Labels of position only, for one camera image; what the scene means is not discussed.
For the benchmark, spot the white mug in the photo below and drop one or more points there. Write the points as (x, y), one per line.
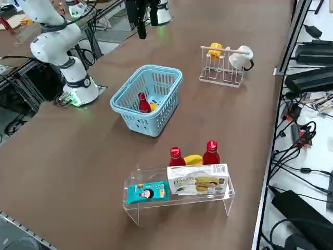
(245, 52)

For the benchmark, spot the red and black device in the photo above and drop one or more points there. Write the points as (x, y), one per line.
(292, 112)

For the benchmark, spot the yellow small box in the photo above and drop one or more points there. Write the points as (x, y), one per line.
(26, 20)

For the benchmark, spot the grey ribbed rail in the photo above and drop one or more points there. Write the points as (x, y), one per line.
(23, 229)

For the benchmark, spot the black rectangular power supply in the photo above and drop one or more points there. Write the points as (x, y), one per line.
(316, 53)

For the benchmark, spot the light blue plastic basket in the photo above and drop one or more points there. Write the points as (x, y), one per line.
(145, 125)

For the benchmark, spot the yellow cup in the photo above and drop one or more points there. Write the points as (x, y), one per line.
(215, 51)

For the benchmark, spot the white cracker box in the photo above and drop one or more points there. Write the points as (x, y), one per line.
(197, 179)

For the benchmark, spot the yellow green starfruit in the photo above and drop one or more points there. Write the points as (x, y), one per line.
(193, 159)

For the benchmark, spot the clear acrylic rack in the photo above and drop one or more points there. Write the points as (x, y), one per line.
(197, 199)

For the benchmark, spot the slim black adapter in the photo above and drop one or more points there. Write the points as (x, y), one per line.
(295, 134)

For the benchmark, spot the yellow lemon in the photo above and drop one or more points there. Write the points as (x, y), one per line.
(154, 106)

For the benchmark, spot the long black power supply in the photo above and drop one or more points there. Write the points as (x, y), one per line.
(309, 79)

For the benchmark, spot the red cola drink bottle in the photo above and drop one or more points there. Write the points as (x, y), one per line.
(143, 105)
(177, 157)
(211, 155)

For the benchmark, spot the large black power brick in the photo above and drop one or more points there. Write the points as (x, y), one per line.
(299, 211)

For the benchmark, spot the teal snack packet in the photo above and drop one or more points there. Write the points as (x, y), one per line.
(147, 192)

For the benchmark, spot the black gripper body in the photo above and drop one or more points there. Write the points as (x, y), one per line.
(132, 11)

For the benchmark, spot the wooden board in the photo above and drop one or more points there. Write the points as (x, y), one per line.
(11, 22)

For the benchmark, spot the small black power adapter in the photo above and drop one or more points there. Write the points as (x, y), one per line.
(313, 31)

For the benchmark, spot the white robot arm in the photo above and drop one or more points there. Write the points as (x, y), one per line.
(52, 47)
(164, 14)

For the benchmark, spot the black table edge rail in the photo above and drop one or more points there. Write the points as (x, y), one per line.
(270, 156)

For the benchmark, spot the aluminium frame post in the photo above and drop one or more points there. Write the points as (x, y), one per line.
(294, 36)

